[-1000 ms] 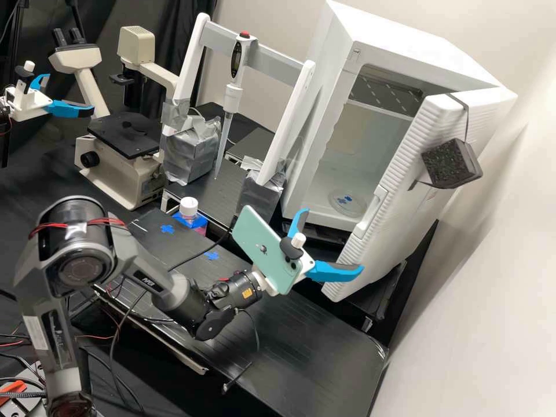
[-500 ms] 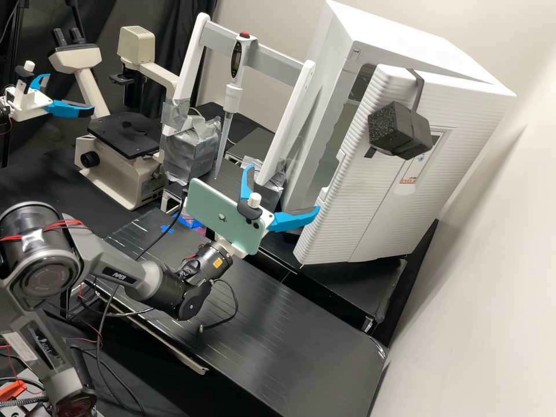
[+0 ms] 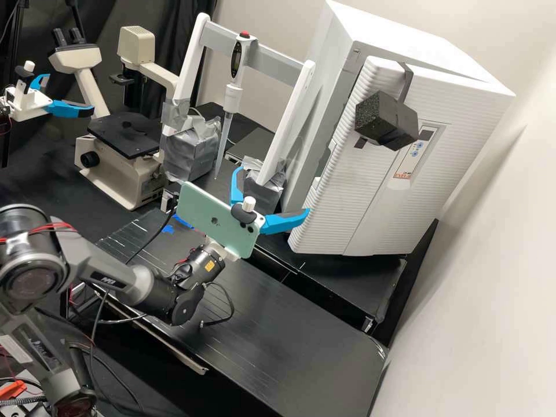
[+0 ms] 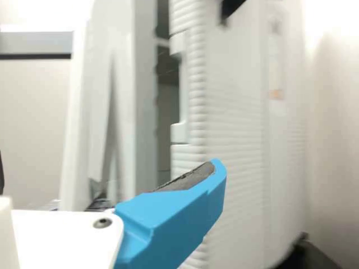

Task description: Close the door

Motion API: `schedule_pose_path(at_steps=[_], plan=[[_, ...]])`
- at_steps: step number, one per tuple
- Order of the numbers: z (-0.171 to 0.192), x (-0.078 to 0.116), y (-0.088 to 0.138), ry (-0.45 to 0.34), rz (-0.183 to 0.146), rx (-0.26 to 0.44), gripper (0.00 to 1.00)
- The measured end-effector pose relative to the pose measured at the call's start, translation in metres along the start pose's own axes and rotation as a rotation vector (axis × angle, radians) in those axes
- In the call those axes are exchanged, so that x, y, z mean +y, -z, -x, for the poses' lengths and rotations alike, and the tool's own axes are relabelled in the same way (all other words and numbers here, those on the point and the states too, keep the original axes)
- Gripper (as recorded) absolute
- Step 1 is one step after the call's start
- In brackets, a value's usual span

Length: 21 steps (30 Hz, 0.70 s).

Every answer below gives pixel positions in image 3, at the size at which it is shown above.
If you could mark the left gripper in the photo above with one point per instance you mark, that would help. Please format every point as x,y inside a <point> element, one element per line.
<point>26,104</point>

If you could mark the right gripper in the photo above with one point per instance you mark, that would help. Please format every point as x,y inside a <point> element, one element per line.
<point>227,254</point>

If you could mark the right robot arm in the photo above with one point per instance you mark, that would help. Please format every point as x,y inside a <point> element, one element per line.
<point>108,273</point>

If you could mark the incubator door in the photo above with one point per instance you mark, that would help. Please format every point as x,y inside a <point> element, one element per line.
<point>369,195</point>

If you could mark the left phone holder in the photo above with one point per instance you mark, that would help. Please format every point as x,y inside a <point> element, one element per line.
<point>29,66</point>

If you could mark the black tray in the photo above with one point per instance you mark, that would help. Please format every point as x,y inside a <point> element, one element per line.
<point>252,145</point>

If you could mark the black platform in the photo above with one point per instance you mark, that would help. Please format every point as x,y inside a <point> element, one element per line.
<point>339,295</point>
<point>213,110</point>
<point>282,347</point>

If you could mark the cream microscope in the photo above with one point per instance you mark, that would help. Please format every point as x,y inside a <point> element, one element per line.
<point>130,173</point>

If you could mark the white pipette stand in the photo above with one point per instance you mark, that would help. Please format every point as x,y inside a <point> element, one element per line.
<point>278,56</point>

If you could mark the pipette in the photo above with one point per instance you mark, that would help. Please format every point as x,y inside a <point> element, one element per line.
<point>236,56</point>

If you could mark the white incubator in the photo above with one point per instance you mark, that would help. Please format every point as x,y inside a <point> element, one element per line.
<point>339,43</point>

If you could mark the right wrist camera phone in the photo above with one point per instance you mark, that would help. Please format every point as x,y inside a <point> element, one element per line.
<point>208,213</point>

